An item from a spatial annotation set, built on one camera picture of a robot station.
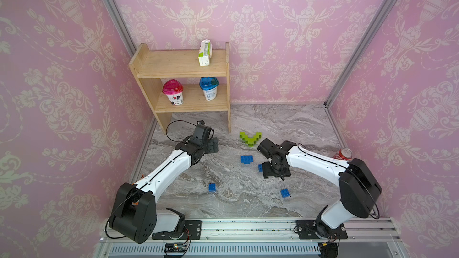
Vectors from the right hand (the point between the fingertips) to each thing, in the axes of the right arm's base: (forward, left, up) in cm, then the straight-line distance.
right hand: (271, 174), depth 85 cm
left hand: (+13, +30, +8) cm, 34 cm away
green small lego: (+24, +3, -2) cm, 24 cm away
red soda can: (+6, -36, +6) cm, 36 cm away
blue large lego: (+9, +11, -1) cm, 14 cm away
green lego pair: (+24, +11, -2) cm, 26 cm away
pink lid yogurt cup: (+32, +45, +28) cm, 62 cm away
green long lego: (+20, +8, -1) cm, 21 cm away
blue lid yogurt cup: (+35, +28, +27) cm, 52 cm away
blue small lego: (-4, +29, -3) cm, 29 cm away
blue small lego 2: (-8, -5, -4) cm, 10 cm away
